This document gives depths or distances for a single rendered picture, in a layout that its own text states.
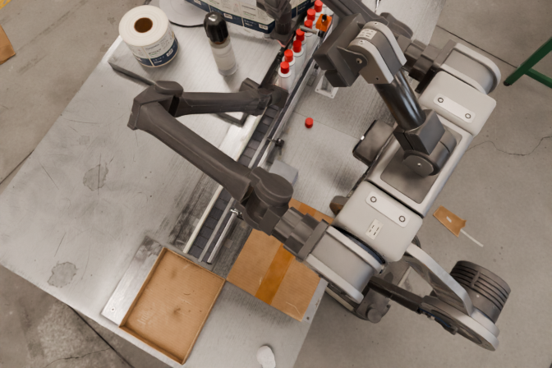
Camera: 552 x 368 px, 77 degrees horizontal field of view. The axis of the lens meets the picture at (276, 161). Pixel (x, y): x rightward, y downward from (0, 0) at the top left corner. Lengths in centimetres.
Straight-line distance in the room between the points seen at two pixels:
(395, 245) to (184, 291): 90
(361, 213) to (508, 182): 203
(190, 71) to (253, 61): 28
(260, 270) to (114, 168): 80
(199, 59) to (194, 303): 99
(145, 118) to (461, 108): 67
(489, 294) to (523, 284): 120
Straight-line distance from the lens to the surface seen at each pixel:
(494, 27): 318
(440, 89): 80
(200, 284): 136
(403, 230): 67
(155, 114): 82
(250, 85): 124
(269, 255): 104
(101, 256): 151
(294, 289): 104
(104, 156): 160
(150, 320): 142
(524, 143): 279
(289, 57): 133
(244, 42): 163
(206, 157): 75
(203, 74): 157
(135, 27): 161
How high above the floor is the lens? 216
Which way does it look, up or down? 71 degrees down
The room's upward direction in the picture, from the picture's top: 6 degrees counter-clockwise
